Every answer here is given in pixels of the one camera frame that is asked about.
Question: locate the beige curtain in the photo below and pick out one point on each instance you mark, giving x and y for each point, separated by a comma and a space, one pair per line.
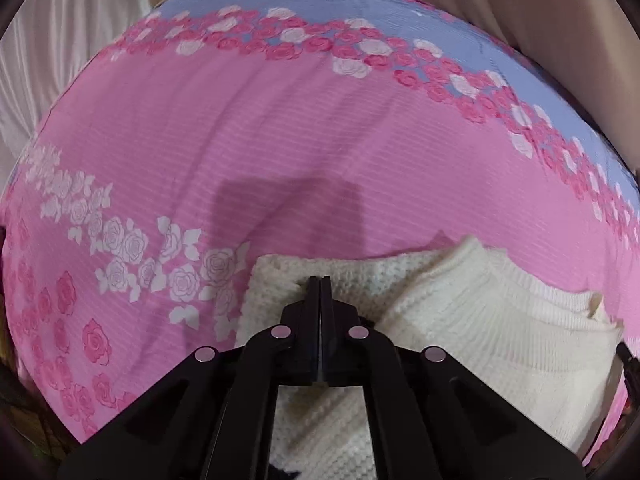
590, 46

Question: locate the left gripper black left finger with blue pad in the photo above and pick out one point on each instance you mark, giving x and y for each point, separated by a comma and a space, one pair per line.
211, 417

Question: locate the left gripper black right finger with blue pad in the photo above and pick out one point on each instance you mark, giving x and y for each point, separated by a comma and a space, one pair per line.
428, 416

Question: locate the white knit sweater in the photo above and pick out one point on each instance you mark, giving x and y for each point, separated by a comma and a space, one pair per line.
549, 353

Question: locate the pink floral bed sheet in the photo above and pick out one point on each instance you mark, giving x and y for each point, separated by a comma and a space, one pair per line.
213, 132

